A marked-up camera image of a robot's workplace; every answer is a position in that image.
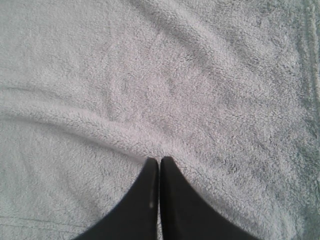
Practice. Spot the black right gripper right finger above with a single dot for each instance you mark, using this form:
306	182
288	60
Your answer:
185	215

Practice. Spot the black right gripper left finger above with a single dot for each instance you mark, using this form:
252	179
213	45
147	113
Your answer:
135	217

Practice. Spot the light blue terry towel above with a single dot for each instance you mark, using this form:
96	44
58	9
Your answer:
90	88

